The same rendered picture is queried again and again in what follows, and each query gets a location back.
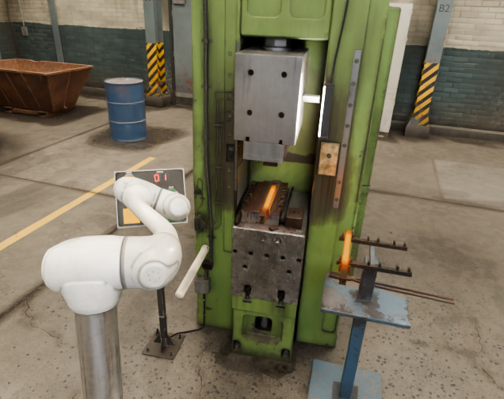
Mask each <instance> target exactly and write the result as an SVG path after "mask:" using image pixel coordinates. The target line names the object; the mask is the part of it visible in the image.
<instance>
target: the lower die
mask: <svg viewBox="0 0 504 399"><path fill-rule="evenodd" d="M274 181H276V182H279V183H278V186H277V189H276V191H275V194H274V196H273V200H272V203H271V204H270V207H269V216H267V217H266V220H265V223H264V224H260V223H259V222H260V219H261V217H259V215H260V209H261V208H263V206H264V204H265V201H266V198H267V195H268V194H269V190H270V188H271V186H272V183H273V182H274ZM257 183H258V185H257V184H256V183H255V185H256V188H255V186H254V190H253V189H252V191H253V195H252V192H251V193H250V194H251V198H250V196H249V198H250V201H249V199H247V202H248V205H247V202H246V203H245V205H244V207H243V209H242V217H241V222H246V223H253V224H259V225H266V226H275V225H276V226H279V223H280V216H281V209H280V208H277V205H278V204H279V203H282V204H283V205H284V202H283V201H284V198H281V199H279V198H280V197H281V192H282V191H283V190H282V188H283V187H287V188H288V183H284V182H281V181H280V180H272V181H267V180H264V181H263V182H261V181H257ZM279 200H283V201H280V202H279V203H278V201H279ZM278 207H281V208H282V209H283V206H282V205H278ZM276 208H277V210H276ZM256 222H258V223H256Z"/></svg>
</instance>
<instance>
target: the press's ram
mask: <svg viewBox="0 0 504 399"><path fill-rule="evenodd" d="M308 56H309V49H307V48H294V47H292V50H291V51H267V50H263V49H262V46H252V47H249V48H247V49H244V50H241V51H238V52H236V53H235V103H234V140H242V141H246V140H247V139H248V137H250V141H251V142H260V143H275V144H279V142H280V141H281V140H282V144H284V145H292V146H295V144H296V140H297V138H298V135H299V133H300V129H301V126H302V123H303V115H304V102H314V103H319V97H320V96H319V95H309V94H305V90H306V81H307V65H308Z"/></svg>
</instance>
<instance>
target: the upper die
mask: <svg viewBox="0 0 504 399"><path fill-rule="evenodd" d="M289 146H290V145H284V144H282V140H281V141H280V142H279V144H275V143H267V142H251V141H250V137H248V139H247V140H246V141H243V159H246V160H253V161H261V162H276V163H283V162H284V159H285V156H286V154H287V152H288V148H289Z"/></svg>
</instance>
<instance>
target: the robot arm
mask: <svg viewBox="0 0 504 399"><path fill-rule="evenodd" d="M113 193H114V196H115V197H116V198H117V199H118V200H119V201H120V202H121V203H123V204H124V205H125V206H126V207H127V208H128V209H130V211H131V212H132V213H133V214H134V215H135V216H136V217H137V218H138V219H139V220H140V221H141V222H142V223H143V224H144V225H145V226H146V227H147V228H148V229H149V230H150V231H151V232H152V233H153V235H151V236H142V237H123V236H115V235H99V236H86V237H75V238H72V239H69V240H66V241H63V242H61V243H59V244H58V245H55V246H53V247H51V248H50V249H48V251H47V252H46V253H45V255H44V258H43V261H42V265H41V275H42V279H43V281H44V283H45V284H46V286H47V287H49V288H50V289H51V290H53V291H54V292H61V295H62V296H63V297H64V299H65V300H66V302H67V305H68V306H69V307H70V308H71V309H72V311H73V312H74V318H75V326H76V335H77V343H78V359H79V363H80V371H81V380H82V396H83V399H123V389H122V377H121V365H120V343H119V331H118V319H117V307H116V304H117V303H118V302H119V301H120V297H121V294H122V290H123V289H144V290H149V291H154V290H158V289H160V288H163V287H165V286H166V285H167V284H168V283H169V282H170V281H171V280H172V279H173V278H174V277H175V276H176V274H177V272H178V269H179V268H180V264H181V259H182V252H181V243H180V241H179V240H178V234H177V232H176V230H175V229H174V227H173V226H172V225H171V224H170V223H169V222H168V221H167V220H166V219H170V220H173V221H181V220H182V219H184V218H186V217H187V215H188V214H189V212H190V203H189V200H188V199H187V198H186V197H185V196H183V195H182V194H178V193H177V192H172V191H168V190H165V189H163V188H160V187H158V186H156V185H155V184H152V183H150V182H147V181H145V180H141V179H139V178H135V177H121V178H120V179H118V180H117V181H116V183H115V184H114V187H113ZM163 217H164V218H163Z"/></svg>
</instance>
